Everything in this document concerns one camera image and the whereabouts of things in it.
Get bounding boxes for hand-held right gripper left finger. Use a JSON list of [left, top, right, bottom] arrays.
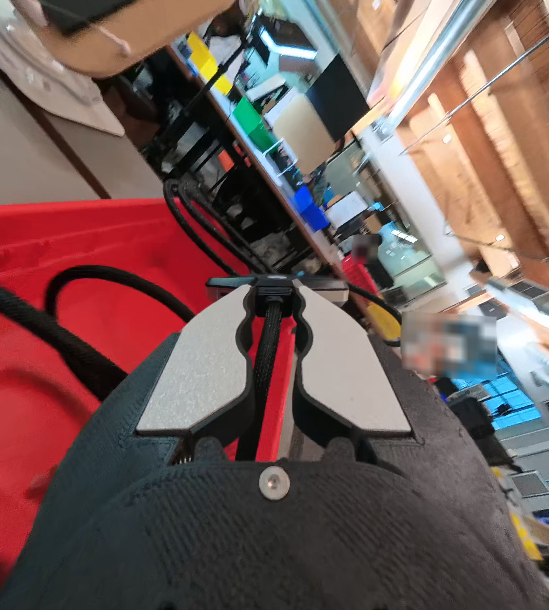
[[135, 285, 257, 435]]

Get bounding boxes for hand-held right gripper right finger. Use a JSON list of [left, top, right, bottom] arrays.
[[292, 280, 413, 435]]

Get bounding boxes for black braided cable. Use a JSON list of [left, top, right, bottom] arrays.
[[0, 265, 196, 402], [234, 299, 285, 462], [162, 177, 268, 276]]

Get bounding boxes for red plastic bin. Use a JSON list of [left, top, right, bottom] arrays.
[[0, 198, 300, 601]]

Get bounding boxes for blue plastic bin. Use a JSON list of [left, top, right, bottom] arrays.
[[293, 185, 331, 233]]

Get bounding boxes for long wooden workbench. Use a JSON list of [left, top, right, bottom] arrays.
[[166, 42, 401, 341]]

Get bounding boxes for green plastic bin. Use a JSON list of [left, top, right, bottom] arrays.
[[231, 97, 279, 152]]

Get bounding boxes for black monitor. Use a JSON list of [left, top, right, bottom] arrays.
[[304, 53, 371, 143]]

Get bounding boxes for yellow plastic bin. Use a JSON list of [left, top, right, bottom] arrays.
[[186, 31, 235, 96]]

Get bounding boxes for white flat board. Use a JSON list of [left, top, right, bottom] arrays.
[[0, 0, 126, 138]]

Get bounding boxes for cardboard box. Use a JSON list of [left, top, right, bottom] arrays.
[[10, 0, 237, 79]]

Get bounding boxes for silver metal duct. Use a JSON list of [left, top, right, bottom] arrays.
[[378, 0, 497, 140]]

